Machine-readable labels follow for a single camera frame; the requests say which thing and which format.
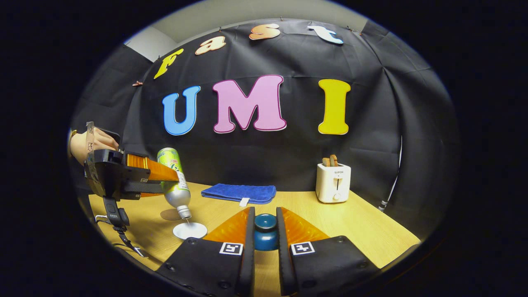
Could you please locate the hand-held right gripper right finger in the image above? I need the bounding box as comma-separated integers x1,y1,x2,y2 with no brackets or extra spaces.
276,207,379,297

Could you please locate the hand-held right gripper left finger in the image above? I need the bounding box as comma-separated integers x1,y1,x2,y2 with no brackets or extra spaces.
156,207,256,297

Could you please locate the teal teacup lid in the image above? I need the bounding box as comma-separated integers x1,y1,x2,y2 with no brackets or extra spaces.
254,213,279,251

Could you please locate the green label water bottle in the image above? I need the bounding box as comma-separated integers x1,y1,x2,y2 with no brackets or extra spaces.
157,147,193,219

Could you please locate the teal white-lined teacup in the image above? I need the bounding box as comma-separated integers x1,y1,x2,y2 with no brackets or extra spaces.
173,222,208,240

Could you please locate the blue folded towel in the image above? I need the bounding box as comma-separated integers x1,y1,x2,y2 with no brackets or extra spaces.
201,183,277,207

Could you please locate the white toaster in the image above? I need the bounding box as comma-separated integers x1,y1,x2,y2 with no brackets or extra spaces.
316,163,351,203

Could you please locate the black backdrop cloth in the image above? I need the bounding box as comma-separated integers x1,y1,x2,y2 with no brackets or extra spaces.
68,19,460,238

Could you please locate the black hanging strap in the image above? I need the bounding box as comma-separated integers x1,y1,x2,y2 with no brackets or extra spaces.
102,197,146,258

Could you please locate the white cable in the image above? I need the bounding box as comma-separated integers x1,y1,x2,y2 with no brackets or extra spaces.
379,136,403,212

